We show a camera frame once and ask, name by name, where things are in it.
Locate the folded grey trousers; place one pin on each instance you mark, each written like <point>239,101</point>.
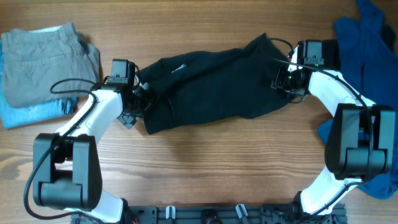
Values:
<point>35,60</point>

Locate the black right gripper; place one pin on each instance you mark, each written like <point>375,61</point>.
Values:
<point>280,82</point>

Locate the black shorts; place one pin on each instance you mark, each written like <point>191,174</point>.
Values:
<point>201,87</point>

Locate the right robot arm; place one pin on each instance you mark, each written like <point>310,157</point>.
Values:
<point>360,142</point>

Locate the dark blue garment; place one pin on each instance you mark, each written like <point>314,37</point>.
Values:
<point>368,61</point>

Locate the folded light blue jeans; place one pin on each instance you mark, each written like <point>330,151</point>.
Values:
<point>14,117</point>

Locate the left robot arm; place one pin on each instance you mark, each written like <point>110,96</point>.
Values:
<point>66,175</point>

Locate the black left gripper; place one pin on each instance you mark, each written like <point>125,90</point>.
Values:
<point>142,101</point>

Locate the black garment under blue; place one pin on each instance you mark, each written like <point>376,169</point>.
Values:
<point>330,51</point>

